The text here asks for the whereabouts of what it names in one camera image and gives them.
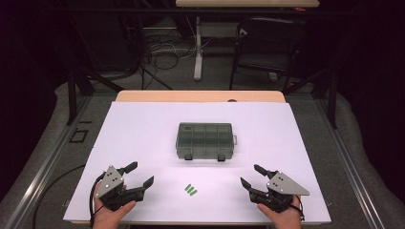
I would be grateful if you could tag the black folding chair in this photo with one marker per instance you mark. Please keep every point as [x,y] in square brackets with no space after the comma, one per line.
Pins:
[270,41]

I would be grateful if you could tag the white board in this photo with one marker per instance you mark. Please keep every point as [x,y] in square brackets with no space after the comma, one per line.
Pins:
[143,133]

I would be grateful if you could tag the black metal frame stand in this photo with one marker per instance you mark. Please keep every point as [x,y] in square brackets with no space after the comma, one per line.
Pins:
[332,95]
[72,95]

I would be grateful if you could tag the person's left hand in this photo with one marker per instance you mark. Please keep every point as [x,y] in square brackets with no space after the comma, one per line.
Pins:
[108,219]

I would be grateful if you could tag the person's right hand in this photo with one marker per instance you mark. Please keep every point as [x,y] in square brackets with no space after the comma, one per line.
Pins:
[286,219]

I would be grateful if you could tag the grey transparent organizer box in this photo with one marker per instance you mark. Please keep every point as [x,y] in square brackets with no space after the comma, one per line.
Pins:
[205,140]

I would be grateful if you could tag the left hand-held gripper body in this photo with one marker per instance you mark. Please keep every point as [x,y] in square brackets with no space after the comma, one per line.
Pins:
[110,186]

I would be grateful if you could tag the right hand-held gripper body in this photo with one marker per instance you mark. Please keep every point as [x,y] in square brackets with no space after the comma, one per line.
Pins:
[283,187]

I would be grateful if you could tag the aluminium floor rail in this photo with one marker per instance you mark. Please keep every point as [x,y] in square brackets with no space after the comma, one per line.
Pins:
[350,165]
[47,165]

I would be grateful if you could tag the light wooden table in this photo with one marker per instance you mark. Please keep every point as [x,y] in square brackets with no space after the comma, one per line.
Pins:
[191,96]

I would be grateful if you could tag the white-legged desk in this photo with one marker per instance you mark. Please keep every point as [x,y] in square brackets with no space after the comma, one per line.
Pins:
[198,47]

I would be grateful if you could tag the green hex spacer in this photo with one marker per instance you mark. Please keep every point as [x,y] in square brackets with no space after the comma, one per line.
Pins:
[193,192]
[190,190]
[187,187]

